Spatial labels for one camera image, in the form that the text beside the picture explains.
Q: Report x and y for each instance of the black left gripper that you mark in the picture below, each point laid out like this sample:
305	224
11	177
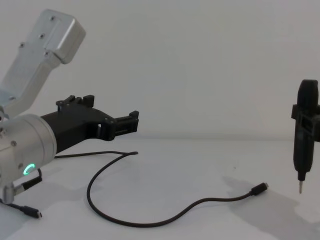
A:
75	122

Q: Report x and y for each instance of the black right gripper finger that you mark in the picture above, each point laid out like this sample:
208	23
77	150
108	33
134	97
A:
296	111

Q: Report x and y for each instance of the black electric screwdriver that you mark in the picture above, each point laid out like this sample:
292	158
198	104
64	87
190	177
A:
303	160

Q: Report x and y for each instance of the silver and grey left robot arm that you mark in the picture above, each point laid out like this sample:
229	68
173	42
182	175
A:
27	135

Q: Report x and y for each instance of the white table cloth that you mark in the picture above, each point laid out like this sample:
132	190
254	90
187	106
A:
190	170

